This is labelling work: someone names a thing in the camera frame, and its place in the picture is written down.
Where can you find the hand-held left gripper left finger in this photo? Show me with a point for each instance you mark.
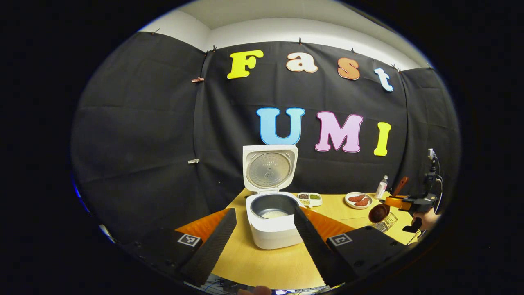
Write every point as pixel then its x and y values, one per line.
pixel 208 254

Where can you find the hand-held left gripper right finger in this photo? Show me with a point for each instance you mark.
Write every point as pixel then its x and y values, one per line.
pixel 317 254

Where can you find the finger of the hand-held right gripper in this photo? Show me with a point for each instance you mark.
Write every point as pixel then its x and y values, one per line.
pixel 396 202

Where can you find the brown wooden spoon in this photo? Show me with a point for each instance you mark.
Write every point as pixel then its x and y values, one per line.
pixel 378 213

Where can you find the white rice cooker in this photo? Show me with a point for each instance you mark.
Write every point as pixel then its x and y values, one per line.
pixel 270 235

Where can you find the white rice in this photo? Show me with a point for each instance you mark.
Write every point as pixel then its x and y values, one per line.
pixel 274 214

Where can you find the small clear bottle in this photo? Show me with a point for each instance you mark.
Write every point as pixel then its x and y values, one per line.
pixel 381 189

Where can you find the brown meat piece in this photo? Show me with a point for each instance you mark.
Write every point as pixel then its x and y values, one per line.
pixel 362 202
pixel 356 198

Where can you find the white plate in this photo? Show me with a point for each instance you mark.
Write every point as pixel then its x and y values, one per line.
pixel 348 203

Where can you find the white divided grain dish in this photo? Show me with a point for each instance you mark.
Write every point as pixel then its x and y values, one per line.
pixel 310 200

